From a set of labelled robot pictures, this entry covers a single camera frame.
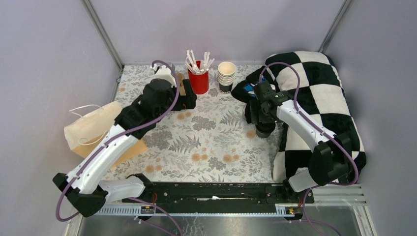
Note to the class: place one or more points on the left aluminium frame post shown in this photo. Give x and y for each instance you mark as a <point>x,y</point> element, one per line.
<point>102,33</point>

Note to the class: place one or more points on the red straw holder cup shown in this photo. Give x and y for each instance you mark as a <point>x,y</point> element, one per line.
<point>199,83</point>

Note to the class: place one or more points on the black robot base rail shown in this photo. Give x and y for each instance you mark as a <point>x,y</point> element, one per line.
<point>188,197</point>

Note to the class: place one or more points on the stack of paper cups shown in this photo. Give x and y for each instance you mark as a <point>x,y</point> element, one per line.
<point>226,76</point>

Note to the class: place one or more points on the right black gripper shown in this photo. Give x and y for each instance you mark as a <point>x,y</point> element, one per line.
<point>255,106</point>

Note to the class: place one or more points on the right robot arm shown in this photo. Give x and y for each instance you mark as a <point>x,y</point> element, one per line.
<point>331,154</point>

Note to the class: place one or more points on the brown paper takeout bag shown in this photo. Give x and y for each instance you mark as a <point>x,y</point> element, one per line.
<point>92,125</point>

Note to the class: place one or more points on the cardboard cup carrier tray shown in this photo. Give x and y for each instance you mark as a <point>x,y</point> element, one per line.
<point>181,87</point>

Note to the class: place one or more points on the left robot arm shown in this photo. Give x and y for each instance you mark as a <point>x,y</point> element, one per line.
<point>84,187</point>

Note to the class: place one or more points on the right aluminium frame post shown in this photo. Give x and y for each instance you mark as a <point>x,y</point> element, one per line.
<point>342,13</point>

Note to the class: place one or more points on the black paper coffee cup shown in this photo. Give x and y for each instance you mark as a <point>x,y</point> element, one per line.
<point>264,130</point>

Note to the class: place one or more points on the black white checkered pillow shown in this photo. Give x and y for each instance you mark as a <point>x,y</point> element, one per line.
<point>320,94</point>

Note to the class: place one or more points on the black cloth blue print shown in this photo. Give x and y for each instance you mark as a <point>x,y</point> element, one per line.
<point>243,91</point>

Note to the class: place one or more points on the aluminium frame post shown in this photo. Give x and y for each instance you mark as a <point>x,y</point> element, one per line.
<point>342,13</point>
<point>102,33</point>

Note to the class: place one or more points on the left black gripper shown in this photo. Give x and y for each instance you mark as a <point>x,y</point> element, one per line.
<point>187,101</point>

